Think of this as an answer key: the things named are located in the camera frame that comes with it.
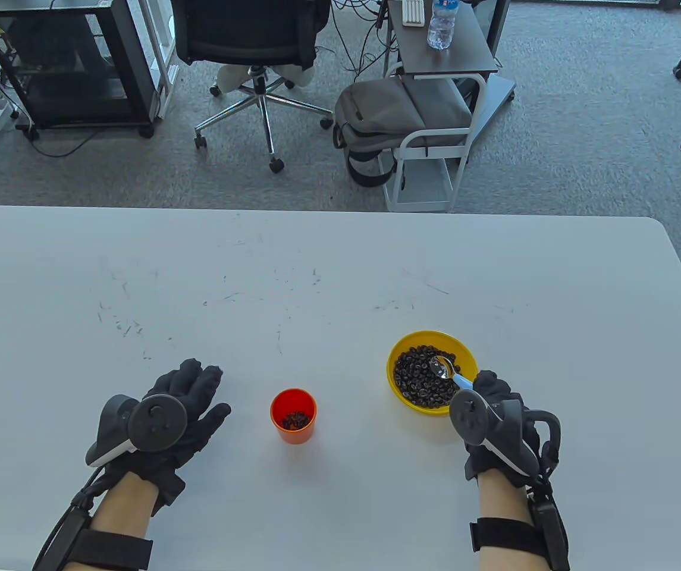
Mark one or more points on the person's left hand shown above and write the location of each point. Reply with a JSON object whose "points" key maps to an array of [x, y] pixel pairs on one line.
{"points": [[197, 380]]}

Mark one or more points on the person's right hand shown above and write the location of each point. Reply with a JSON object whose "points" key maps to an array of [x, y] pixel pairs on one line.
{"points": [[492, 383]]}

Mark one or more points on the black tracking controller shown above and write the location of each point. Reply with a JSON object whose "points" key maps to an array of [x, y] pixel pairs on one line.
{"points": [[468, 416], [156, 421]]}

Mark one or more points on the large heap of coffee beans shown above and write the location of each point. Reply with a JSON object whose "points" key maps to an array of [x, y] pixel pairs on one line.
{"points": [[414, 375]]}

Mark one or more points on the small heap of coffee beans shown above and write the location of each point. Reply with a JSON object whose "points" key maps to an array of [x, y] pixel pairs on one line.
{"points": [[295, 420]]}

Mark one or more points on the orange plastic cup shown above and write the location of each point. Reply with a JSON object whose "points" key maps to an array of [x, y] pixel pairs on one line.
{"points": [[292, 437]]}

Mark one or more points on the person's right forearm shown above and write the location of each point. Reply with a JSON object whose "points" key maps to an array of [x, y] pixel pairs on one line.
{"points": [[504, 496]]}

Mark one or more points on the person's left forearm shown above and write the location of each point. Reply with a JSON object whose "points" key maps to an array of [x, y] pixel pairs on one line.
{"points": [[120, 508]]}

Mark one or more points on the yellow plastic bowl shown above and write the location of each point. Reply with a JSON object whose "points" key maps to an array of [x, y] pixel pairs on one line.
{"points": [[402, 345]]}

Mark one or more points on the grey backpack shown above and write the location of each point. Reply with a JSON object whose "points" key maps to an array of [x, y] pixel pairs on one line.
{"points": [[376, 113]]}

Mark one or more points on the beige fabric bundle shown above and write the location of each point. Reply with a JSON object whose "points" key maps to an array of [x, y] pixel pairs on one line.
{"points": [[230, 76]]}

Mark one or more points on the black wheeled cabinet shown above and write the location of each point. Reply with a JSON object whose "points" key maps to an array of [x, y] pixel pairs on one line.
{"points": [[132, 59]]}

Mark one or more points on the white side table dark top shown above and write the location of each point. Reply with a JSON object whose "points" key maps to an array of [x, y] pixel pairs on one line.
{"points": [[465, 53]]}

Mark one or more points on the black mesh office chair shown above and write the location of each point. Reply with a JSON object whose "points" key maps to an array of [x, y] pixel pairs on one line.
{"points": [[245, 30]]}

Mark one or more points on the clear water bottle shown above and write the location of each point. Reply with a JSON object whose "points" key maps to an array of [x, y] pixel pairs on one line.
{"points": [[440, 30]]}

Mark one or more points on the white keyboard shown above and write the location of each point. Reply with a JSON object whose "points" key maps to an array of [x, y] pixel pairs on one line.
{"points": [[413, 12]]}

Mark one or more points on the white shelf frame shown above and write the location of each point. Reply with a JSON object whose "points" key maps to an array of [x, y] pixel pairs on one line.
{"points": [[165, 59]]}

